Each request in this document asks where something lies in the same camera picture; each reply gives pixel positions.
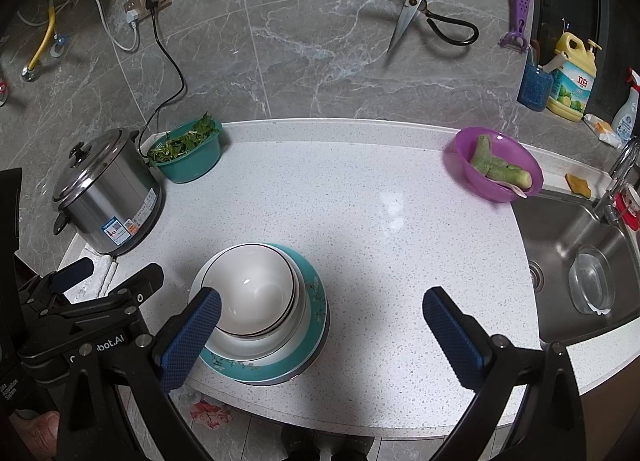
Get clear glass bowl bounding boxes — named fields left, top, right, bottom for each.
left=568, top=246, right=616, bottom=314

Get yellow detergent bottle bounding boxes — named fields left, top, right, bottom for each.
left=547, top=31, right=601, bottom=122

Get white power cable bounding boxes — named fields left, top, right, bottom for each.
left=75, top=0, right=143, bottom=53

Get person's left hand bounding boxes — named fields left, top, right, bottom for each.
left=10, top=408, right=61, bottom=461

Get stainless steel rice cooker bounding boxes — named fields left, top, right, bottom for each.
left=52, top=128, right=166, bottom=257

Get teal rim floral plate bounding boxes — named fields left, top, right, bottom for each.
left=220, top=261, right=331, bottom=384
left=197, top=242, right=328, bottom=377

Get person's black shoe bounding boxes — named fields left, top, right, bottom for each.
left=280, top=426, right=326, bottom=461
left=332, top=436, right=373, bottom=461

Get purple peeler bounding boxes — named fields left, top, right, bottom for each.
left=500, top=0, right=533, bottom=49

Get white spray bottle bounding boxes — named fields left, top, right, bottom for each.
left=612, top=68, right=640, bottom=144

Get yellow gas hose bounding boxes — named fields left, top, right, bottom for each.
left=22, top=6, right=58, bottom=77

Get green vegetable piece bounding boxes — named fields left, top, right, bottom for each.
left=470, top=135, right=493, bottom=174
left=482, top=161, right=533, bottom=189

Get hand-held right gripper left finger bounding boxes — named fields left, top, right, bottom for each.
left=55, top=287, right=223, bottom=461

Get red and white container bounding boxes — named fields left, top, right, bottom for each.
left=615, top=191, right=640, bottom=232

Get yellow sponge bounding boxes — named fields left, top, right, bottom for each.
left=565, top=174, right=591, bottom=199

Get white packet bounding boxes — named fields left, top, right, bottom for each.
left=582, top=114, right=621, bottom=147

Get leafy greens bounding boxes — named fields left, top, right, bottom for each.
left=147, top=112, right=221, bottom=164

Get black power cable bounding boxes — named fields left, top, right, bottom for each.
left=137, top=0, right=188, bottom=144

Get chrome faucet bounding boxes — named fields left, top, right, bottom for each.
left=592, top=136, right=640, bottom=224

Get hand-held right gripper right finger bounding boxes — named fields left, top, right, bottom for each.
left=422, top=285, right=587, bottom=461

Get purple plastic bowl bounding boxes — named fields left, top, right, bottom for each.
left=454, top=127, right=545, bottom=203

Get blue utensil cup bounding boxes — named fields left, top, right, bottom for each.
left=517, top=61, right=553, bottom=112

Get teal plastic basin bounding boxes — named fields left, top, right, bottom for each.
left=147, top=116, right=223, bottom=184

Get white bowl with pink print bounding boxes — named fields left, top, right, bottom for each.
left=202, top=247, right=297, bottom=338

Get white towel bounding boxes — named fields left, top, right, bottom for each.
left=70, top=256, right=121, bottom=304

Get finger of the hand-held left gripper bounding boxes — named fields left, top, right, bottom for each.
left=44, top=262, right=166, bottom=328
left=21, top=256, right=97, bottom=313

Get stainless steel sink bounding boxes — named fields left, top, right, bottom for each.
left=510, top=188, right=640, bottom=344

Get pink patterned cloth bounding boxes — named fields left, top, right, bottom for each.
left=190, top=401, right=233, bottom=429

